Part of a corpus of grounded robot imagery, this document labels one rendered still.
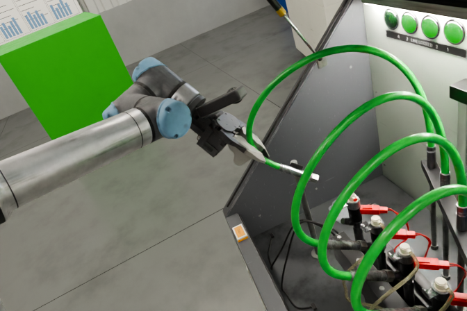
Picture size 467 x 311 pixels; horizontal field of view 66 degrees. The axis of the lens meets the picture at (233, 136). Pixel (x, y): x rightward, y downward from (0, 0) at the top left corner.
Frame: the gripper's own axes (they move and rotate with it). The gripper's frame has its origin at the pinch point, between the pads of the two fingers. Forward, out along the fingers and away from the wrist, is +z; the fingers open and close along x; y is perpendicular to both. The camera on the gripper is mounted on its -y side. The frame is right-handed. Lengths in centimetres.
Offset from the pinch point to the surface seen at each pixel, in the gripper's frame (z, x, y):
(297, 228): 11.9, 19.2, -3.7
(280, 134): 0.8, -20.8, 4.0
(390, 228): 17.5, 28.8, -20.2
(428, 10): 7.2, -10.6, -41.6
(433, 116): 18.2, 4.4, -29.6
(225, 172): -8, -166, 135
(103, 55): -171, -210, 150
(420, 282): 38.9, 8.7, -4.4
